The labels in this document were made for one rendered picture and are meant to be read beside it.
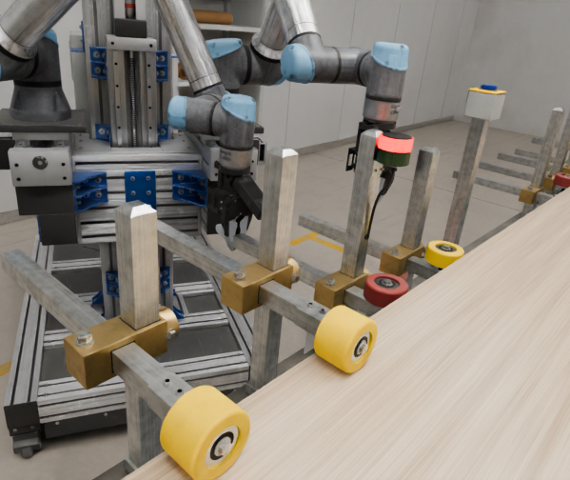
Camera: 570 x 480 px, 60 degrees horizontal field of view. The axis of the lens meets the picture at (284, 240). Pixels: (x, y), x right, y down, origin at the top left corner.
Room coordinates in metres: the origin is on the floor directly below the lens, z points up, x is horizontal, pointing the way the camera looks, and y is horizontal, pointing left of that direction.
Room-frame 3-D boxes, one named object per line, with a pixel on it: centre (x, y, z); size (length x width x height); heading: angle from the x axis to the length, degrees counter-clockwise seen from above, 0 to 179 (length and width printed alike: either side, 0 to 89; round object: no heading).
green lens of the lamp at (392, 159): (0.89, -0.18, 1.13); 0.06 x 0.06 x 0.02
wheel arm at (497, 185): (1.90, -0.85, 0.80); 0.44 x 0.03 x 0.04; 50
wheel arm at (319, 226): (1.14, -0.21, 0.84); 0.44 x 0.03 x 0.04; 50
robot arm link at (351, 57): (1.16, -0.11, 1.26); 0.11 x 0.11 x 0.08; 30
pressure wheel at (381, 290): (0.82, -0.20, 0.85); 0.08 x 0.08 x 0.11
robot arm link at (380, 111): (1.08, -0.18, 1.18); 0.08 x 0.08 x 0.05
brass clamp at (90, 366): (0.52, 0.19, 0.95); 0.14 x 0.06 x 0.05; 140
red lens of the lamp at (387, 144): (0.89, -0.18, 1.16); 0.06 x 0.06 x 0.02
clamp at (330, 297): (0.90, -0.13, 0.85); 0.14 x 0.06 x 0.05; 140
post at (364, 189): (0.92, -0.15, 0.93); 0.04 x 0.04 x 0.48; 50
